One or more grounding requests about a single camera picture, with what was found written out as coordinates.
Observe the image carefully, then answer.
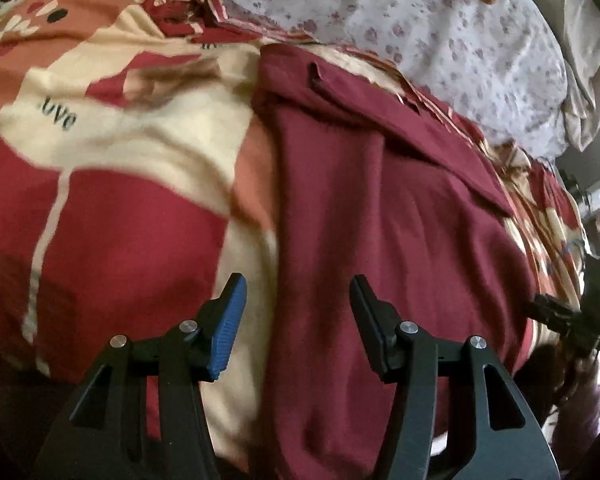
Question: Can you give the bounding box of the beige curtain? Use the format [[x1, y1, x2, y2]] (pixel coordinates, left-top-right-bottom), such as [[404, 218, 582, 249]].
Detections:
[[534, 0, 600, 151]]

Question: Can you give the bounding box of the white floral bed sheet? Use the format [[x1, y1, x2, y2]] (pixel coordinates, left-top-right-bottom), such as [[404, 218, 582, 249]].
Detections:
[[224, 0, 568, 158]]

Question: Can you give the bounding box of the dark red garment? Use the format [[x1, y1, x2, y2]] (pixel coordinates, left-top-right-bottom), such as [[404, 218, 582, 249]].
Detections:
[[252, 44, 536, 479]]

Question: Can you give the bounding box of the red cream patterned blanket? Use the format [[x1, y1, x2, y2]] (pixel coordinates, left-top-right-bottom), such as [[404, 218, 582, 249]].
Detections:
[[0, 0, 581, 479]]

